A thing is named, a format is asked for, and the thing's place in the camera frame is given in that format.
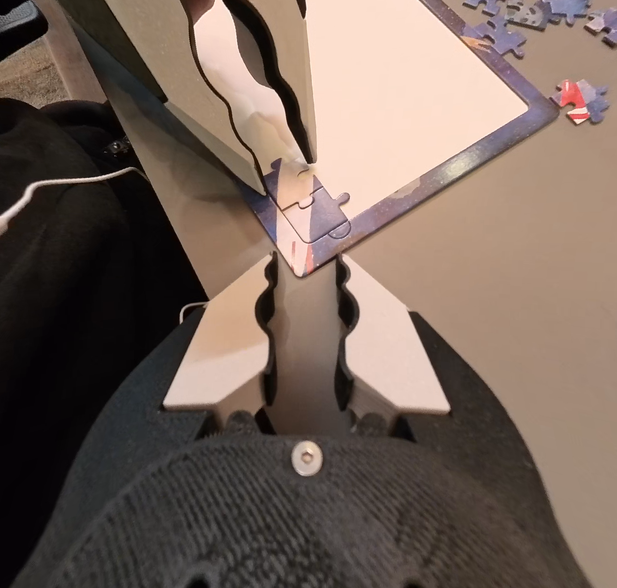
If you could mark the red striped puzzle piece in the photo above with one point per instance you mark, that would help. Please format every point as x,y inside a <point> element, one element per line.
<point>578,98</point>

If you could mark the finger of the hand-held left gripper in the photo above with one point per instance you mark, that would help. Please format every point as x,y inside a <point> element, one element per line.
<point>159,43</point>
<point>301,77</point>

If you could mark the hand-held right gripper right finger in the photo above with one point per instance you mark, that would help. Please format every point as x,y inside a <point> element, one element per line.
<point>395,361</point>

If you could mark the white puzzle frame blue border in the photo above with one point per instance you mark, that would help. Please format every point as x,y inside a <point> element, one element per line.
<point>385,91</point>

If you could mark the purple puzzle pieces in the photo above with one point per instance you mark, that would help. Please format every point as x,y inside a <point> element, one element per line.
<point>501,38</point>

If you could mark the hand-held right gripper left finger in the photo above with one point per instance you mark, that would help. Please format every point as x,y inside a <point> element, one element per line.
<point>221,356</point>

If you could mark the white blue rocket puzzle piece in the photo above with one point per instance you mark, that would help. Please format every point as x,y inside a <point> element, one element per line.
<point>323,212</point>
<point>289,183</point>

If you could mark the person's black clothing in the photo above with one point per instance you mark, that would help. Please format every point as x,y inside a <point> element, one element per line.
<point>72,284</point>

